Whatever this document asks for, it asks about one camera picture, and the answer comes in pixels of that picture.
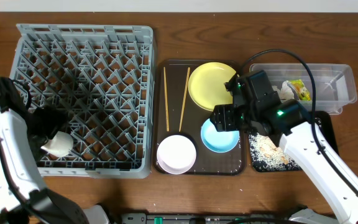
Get light blue bowl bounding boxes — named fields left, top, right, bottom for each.
left=201, top=119, right=240, bottom=153

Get white cup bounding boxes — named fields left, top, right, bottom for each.
left=41, top=131, right=74, bottom=157

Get white tissue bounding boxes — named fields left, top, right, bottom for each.
left=272, top=81, right=295, bottom=100

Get green snack wrapper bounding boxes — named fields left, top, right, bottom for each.
left=287, top=80, right=311, bottom=101

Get pink bowl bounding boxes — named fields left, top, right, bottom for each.
left=157, top=134, right=196, bottom=175

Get wooden chopstick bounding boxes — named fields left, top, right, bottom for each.
left=179, top=67, right=191, bottom=132
left=163, top=67, right=170, bottom=132

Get rice and food scraps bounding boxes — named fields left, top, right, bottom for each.
left=249, top=134, right=293, bottom=172

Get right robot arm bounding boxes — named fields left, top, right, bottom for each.
left=210, top=70, right=358, bottom=223

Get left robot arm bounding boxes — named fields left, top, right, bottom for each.
left=0, top=77, right=110, bottom=223

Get yellow plate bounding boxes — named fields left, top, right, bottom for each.
left=188, top=62, right=236, bottom=111

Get dark brown serving tray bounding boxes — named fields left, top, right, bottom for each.
left=152, top=59, right=247, bottom=176

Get black rectangular tray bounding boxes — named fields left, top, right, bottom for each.
left=247, top=111, right=340, bottom=173

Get grey plastic dish rack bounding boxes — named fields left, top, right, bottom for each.
left=10, top=24, right=156, bottom=179

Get clear plastic bin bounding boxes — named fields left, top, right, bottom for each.
left=249, top=63, right=357, bottom=114

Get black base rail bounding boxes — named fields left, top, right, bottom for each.
left=116, top=213, right=293, bottom=224

